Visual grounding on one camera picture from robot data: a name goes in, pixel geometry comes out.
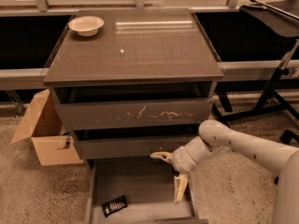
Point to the black rxbar chocolate wrapper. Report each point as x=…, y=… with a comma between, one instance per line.
x=114, y=206

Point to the black office chair base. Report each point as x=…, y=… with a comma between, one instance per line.
x=288, y=136

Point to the white bowl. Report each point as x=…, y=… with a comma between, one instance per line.
x=86, y=26

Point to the grey open bottom drawer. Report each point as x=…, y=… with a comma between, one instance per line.
x=148, y=186

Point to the open cardboard box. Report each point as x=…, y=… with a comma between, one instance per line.
x=41, y=123

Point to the black rolling stand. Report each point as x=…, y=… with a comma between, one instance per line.
x=283, y=19

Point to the grey drawer cabinet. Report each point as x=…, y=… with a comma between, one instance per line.
x=139, y=54

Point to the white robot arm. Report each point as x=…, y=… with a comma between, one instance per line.
x=213, y=137

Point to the grey top drawer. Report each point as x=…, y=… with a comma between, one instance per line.
x=108, y=115

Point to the grey middle drawer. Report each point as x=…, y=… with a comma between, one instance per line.
x=129, y=147

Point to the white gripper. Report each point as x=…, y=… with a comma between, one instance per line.
x=179, y=161

